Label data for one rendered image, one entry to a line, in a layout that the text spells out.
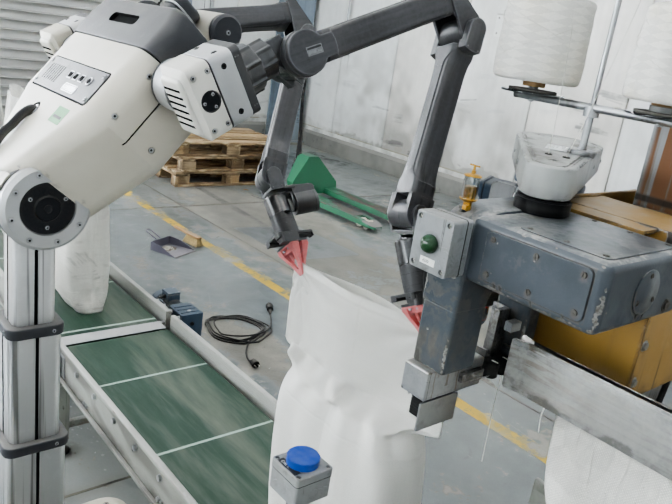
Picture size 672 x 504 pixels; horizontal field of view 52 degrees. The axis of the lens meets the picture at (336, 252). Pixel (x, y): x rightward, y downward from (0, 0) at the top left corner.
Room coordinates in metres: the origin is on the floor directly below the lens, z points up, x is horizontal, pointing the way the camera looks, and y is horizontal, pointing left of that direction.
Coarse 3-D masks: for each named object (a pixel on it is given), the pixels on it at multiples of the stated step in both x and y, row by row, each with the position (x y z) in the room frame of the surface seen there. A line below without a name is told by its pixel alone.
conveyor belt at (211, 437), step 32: (96, 352) 2.19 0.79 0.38; (128, 352) 2.23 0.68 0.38; (160, 352) 2.26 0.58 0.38; (192, 352) 2.30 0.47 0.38; (128, 384) 2.01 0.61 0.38; (160, 384) 2.04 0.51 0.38; (192, 384) 2.07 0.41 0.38; (224, 384) 2.10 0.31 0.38; (128, 416) 1.83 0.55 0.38; (160, 416) 1.85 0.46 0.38; (192, 416) 1.88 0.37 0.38; (224, 416) 1.90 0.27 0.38; (256, 416) 1.93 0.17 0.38; (160, 448) 1.69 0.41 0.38; (192, 448) 1.71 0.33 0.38; (224, 448) 1.73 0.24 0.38; (256, 448) 1.76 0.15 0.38; (192, 480) 1.57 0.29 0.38; (224, 480) 1.59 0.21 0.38; (256, 480) 1.61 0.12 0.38
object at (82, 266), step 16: (96, 224) 2.53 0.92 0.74; (80, 240) 2.49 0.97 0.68; (96, 240) 2.53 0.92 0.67; (64, 256) 2.49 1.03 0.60; (80, 256) 2.49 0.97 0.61; (96, 256) 2.54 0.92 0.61; (64, 272) 2.49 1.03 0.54; (80, 272) 2.50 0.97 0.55; (96, 272) 2.54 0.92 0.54; (64, 288) 2.50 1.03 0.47; (80, 288) 2.49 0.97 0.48; (96, 288) 2.53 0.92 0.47; (80, 304) 2.49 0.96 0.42; (96, 304) 2.52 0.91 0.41
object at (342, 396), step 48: (336, 288) 1.41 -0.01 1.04; (288, 336) 1.53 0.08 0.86; (336, 336) 1.39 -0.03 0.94; (384, 336) 1.31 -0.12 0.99; (288, 384) 1.44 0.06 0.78; (336, 384) 1.35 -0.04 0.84; (384, 384) 1.30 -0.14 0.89; (288, 432) 1.40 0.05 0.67; (336, 432) 1.28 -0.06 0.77; (384, 432) 1.23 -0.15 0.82; (432, 432) 1.20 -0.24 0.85; (336, 480) 1.26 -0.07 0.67; (384, 480) 1.20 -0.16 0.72
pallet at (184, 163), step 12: (192, 144) 6.92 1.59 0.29; (204, 144) 7.02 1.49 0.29; (180, 156) 6.26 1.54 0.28; (192, 156) 6.32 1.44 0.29; (180, 168) 6.25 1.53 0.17; (192, 168) 6.30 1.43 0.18; (204, 168) 6.44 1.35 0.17; (216, 168) 6.52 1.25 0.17; (228, 168) 6.60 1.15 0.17; (240, 168) 6.66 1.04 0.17; (252, 168) 6.78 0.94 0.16
